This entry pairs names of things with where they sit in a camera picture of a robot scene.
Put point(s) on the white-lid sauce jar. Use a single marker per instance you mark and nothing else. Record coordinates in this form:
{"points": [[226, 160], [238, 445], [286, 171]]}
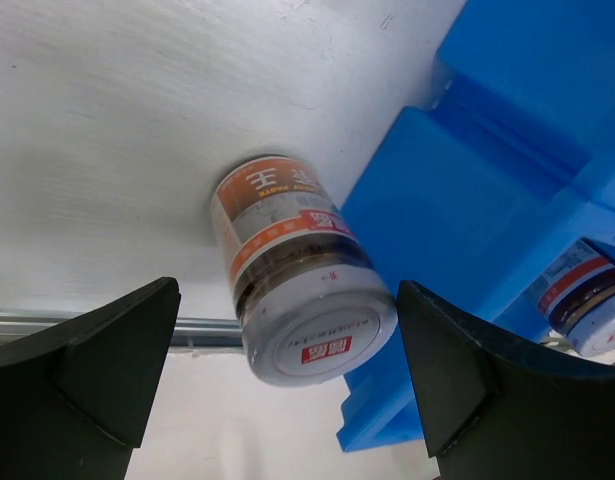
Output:
{"points": [[309, 301], [576, 295]]}

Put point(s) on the aluminium table front rail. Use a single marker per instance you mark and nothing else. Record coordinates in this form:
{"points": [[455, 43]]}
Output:
{"points": [[186, 334]]}

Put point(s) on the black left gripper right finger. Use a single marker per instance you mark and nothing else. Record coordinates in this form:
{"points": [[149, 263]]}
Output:
{"points": [[494, 405]]}

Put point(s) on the blue three-compartment plastic bin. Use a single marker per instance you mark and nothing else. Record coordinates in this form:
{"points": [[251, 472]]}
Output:
{"points": [[476, 196]]}

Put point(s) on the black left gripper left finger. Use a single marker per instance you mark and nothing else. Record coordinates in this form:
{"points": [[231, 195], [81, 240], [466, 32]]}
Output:
{"points": [[74, 403]]}

